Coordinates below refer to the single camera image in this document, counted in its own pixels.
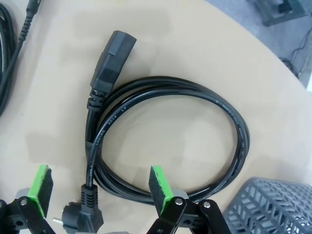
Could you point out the dark green machine base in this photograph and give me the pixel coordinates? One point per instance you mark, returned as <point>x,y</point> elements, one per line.
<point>280,14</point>

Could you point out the grey perforated plastic basket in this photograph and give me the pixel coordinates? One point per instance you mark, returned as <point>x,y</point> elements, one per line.
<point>268,202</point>

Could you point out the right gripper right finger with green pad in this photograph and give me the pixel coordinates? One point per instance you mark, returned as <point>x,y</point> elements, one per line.
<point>161,187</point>

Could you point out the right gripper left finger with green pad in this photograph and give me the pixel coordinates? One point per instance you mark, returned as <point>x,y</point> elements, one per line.
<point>36,190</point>

